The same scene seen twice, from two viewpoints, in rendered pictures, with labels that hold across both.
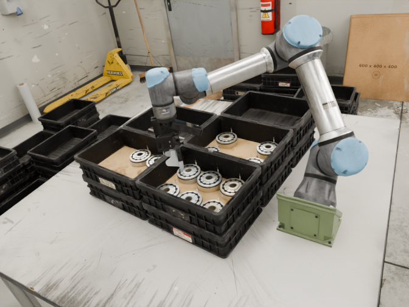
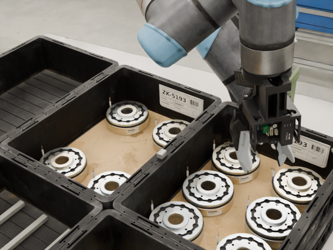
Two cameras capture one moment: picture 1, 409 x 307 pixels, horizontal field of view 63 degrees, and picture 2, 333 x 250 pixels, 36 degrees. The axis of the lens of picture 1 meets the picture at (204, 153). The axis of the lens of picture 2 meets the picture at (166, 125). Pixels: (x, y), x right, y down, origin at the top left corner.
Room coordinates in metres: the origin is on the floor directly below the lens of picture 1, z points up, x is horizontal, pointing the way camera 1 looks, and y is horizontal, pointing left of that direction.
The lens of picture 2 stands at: (1.20, 0.74, 1.57)
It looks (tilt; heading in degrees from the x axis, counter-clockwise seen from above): 36 degrees down; 267
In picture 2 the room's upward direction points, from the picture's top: 2 degrees counter-clockwise
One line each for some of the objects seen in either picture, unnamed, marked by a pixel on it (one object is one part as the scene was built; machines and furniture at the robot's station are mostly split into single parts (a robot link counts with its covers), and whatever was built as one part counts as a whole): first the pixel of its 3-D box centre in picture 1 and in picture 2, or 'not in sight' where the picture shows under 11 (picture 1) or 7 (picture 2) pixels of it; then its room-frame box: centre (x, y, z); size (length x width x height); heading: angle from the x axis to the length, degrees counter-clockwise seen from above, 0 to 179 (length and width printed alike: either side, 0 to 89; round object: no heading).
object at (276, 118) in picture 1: (269, 118); (26, 102); (1.48, -0.35, 0.87); 0.40 x 0.30 x 0.11; 50
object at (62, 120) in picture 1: (76, 132); not in sight; (2.67, 1.10, 0.37); 0.40 x 0.30 x 0.45; 147
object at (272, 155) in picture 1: (237, 138); (116, 125); (1.25, -0.16, 0.92); 0.40 x 0.30 x 0.02; 50
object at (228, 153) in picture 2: (232, 185); (236, 156); (1.00, -0.09, 0.86); 0.05 x 0.05 x 0.01
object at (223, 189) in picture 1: (232, 186); (235, 157); (1.00, -0.09, 0.86); 0.10 x 0.10 x 0.01
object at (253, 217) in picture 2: (188, 200); (273, 217); (0.97, 0.09, 0.86); 0.10 x 0.10 x 0.01
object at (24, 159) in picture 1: (41, 162); not in sight; (2.34, 1.32, 0.31); 0.40 x 0.30 x 0.34; 147
